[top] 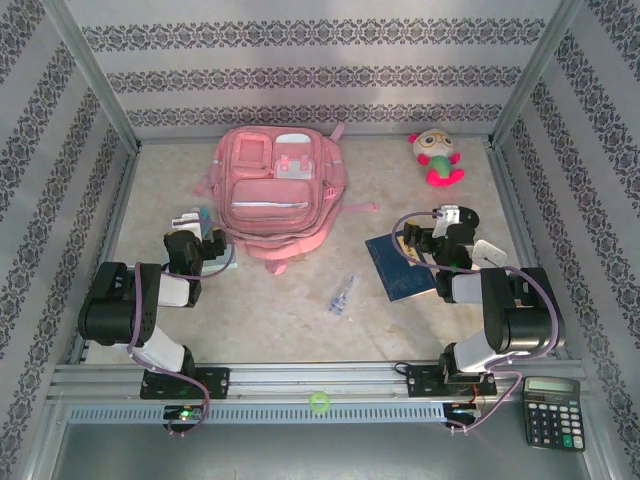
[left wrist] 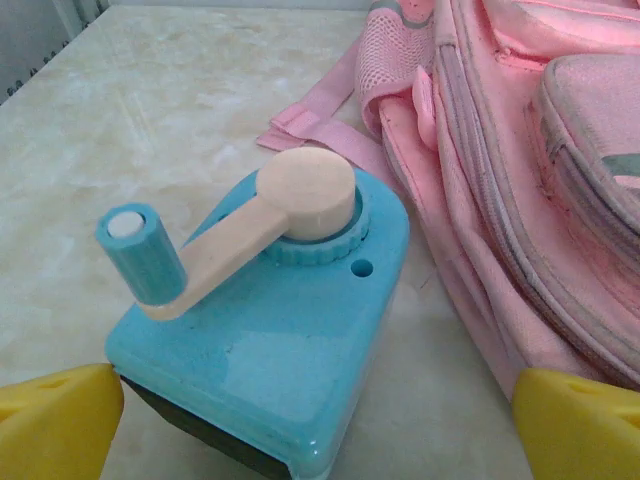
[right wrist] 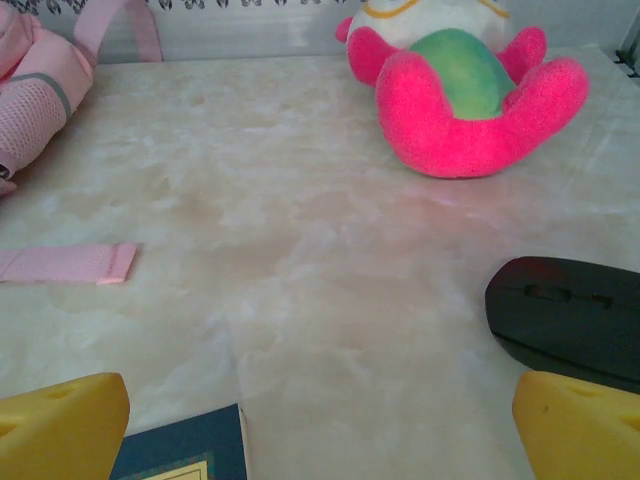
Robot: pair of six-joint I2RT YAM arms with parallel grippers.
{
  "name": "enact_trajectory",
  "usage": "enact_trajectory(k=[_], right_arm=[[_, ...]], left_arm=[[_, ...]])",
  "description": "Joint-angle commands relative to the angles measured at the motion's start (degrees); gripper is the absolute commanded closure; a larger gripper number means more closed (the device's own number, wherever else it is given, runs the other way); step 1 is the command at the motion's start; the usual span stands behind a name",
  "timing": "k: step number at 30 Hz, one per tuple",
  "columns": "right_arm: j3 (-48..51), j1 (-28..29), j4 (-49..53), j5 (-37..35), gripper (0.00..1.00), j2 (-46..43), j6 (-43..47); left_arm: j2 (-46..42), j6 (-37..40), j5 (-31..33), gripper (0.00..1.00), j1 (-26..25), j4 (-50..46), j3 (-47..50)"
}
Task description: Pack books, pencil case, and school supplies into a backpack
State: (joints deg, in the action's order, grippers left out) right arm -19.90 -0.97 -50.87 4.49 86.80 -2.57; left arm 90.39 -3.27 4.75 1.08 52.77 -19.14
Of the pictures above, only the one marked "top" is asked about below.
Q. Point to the blue bottle with beige cap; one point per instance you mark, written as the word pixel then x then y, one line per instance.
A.
pixel 206 217

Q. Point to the dark blue book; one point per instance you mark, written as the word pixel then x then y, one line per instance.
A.
pixel 395 280

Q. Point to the pink school backpack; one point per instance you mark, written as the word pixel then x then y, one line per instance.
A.
pixel 272 200

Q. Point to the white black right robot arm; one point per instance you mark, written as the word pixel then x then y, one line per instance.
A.
pixel 525 320

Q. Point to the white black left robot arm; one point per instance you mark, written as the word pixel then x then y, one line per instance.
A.
pixel 115 305

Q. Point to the clear packet with blue supplies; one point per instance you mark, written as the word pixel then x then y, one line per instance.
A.
pixel 342 296

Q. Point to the white alarm clock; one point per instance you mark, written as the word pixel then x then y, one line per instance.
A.
pixel 492 255

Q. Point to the white pink plush toy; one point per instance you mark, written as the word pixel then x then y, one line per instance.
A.
pixel 440 155

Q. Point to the small black controller board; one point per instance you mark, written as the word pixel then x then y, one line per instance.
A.
pixel 185 414
pixel 465 412

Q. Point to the black desk calculator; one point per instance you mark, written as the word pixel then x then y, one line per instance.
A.
pixel 554 415

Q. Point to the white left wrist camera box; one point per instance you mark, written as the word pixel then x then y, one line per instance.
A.
pixel 189 225

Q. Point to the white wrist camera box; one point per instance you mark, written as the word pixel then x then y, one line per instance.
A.
pixel 189 225
pixel 446 219

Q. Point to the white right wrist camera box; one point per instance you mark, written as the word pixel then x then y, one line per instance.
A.
pixel 446 219

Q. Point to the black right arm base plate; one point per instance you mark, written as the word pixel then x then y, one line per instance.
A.
pixel 422 381

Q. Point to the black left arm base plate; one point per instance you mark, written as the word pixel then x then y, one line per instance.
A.
pixel 215 382

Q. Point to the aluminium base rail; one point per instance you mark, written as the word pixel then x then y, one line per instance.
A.
pixel 320 375

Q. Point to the aluminium enclosure frame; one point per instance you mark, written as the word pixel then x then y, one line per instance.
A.
pixel 95 75

